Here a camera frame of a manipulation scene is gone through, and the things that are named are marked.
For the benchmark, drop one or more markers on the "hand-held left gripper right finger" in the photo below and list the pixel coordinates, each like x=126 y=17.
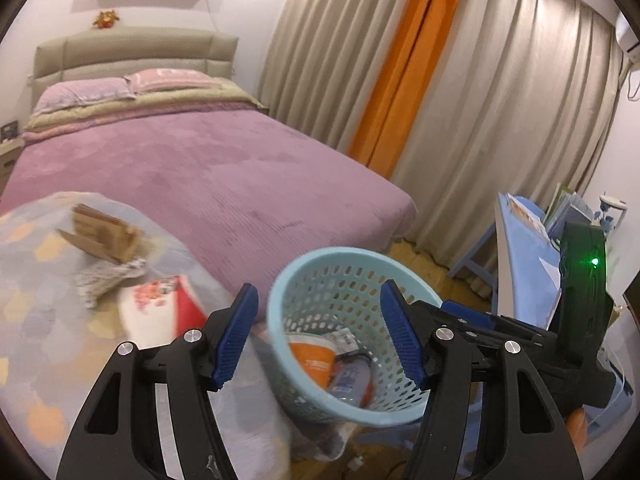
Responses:
x=405 y=340

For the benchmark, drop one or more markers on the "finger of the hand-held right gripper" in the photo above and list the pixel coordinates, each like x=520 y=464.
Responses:
x=475 y=317

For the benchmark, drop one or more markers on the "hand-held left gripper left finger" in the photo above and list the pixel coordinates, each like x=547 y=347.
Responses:
x=232 y=340

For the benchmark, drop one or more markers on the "clear plastic bottle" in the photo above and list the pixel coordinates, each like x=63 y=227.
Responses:
x=350 y=377

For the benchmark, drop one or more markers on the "orange and white paper cup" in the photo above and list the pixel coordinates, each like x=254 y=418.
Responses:
x=310 y=360

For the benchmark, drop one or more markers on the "red and white packet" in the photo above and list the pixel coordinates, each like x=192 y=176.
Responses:
x=160 y=305

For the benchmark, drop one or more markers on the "light blue plastic basket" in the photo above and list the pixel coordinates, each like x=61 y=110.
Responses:
x=320 y=280

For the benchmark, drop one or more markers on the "light blue desk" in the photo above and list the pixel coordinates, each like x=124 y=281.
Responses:
x=525 y=270

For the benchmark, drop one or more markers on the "upright books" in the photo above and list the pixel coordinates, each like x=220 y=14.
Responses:
x=567 y=207

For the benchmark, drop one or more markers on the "white and blue vase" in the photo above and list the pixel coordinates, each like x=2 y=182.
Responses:
x=612 y=210

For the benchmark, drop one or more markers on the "printed paper booklet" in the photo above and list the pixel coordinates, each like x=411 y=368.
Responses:
x=525 y=212

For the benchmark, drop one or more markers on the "white plug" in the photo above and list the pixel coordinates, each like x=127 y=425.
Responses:
x=357 y=461

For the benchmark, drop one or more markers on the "folded brown cardboard piece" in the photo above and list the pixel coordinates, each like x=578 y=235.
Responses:
x=100 y=235

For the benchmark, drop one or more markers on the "purple bedspread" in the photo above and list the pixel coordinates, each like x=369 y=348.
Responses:
x=200 y=170

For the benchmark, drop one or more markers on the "beige curtain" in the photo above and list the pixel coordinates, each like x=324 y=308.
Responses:
x=510 y=110
x=330 y=50

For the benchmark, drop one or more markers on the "grey floral tablecloth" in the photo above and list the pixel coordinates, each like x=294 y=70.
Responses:
x=40 y=335

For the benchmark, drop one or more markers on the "beige folded quilt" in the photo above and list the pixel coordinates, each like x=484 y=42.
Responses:
x=175 y=105

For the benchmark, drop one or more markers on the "white air conditioner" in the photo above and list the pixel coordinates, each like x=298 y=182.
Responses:
x=629 y=32

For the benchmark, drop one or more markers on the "orange curtain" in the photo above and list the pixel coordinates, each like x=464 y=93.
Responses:
x=400 y=70

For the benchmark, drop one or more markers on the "pink pillow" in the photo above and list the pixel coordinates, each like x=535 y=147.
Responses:
x=170 y=80

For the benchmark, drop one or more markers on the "beige nightstand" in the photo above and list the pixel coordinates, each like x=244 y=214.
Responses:
x=9 y=160

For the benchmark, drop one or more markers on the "purple pillow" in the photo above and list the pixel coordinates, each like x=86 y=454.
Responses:
x=80 y=95

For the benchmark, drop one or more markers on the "beige padded headboard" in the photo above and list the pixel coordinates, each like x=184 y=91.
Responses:
x=125 y=50

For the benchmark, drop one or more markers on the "orange plush toy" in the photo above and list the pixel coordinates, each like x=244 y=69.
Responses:
x=106 y=18

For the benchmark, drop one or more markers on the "small dark photo frame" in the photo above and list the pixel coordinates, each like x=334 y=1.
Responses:
x=9 y=130

